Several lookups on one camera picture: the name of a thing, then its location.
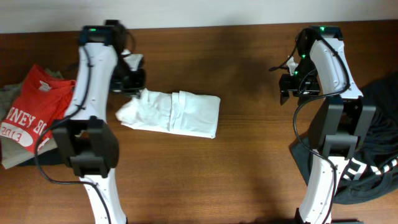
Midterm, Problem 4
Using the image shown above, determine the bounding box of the white t-shirt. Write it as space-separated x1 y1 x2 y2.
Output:
116 88 221 139

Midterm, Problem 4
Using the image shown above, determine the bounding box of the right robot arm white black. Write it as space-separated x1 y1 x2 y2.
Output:
278 26 376 224

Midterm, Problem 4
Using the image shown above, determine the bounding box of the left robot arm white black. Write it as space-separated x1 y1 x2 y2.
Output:
51 20 146 224

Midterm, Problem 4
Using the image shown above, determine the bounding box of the red printed t-shirt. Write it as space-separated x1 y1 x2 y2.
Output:
1 64 76 153

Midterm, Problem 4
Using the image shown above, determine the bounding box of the dark folded garment bottom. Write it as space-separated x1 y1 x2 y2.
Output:
17 148 63 167

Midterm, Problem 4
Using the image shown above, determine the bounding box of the black Nike t-shirt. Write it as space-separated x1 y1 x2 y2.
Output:
289 72 398 205

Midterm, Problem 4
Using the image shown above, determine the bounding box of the khaki folded garment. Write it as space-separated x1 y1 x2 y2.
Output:
1 69 64 169

